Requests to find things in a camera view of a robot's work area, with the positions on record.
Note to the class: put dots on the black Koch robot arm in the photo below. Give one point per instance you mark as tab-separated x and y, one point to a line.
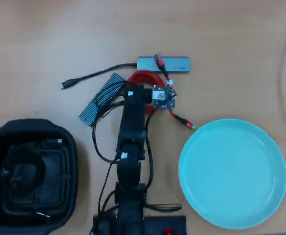
130	122

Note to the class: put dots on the green round bowl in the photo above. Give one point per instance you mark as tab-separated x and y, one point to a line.
230	173

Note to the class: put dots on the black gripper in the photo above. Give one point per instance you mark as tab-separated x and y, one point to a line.
147	96

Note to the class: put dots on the black square storage case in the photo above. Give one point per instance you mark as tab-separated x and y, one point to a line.
64	186

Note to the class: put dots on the grey USB hub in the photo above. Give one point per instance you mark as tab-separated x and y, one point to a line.
177	64

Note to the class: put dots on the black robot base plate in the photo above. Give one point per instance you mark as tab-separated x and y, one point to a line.
167	221

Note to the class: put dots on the dark ribbed SSD enclosure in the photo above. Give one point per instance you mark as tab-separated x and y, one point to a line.
101	100

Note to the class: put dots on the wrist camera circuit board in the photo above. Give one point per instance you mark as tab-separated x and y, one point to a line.
166	98

